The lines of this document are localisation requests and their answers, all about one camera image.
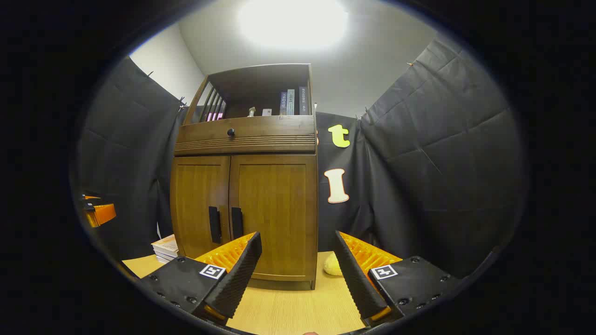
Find black backdrop cloth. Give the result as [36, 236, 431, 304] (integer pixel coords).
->
[77, 36, 529, 280]

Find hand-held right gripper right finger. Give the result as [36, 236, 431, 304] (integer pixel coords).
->
[333, 230, 466, 328]

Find beige cover book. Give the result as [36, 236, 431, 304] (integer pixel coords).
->
[151, 234, 179, 254]

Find brown wooden shoe cabinet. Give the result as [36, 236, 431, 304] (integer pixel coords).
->
[170, 63, 318, 291]

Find yellow round sponge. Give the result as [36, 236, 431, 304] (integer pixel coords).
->
[324, 254, 344, 276]

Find ceiling light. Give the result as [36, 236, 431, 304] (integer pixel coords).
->
[237, 0, 349, 49]

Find wooden cabinet door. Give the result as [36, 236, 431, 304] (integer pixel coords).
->
[229, 154, 318, 282]
[170, 156, 232, 259]

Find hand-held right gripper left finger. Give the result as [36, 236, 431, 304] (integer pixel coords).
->
[140, 231, 263, 326]

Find wooden drawer with black knob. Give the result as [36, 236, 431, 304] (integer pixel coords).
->
[175, 115, 317, 156]

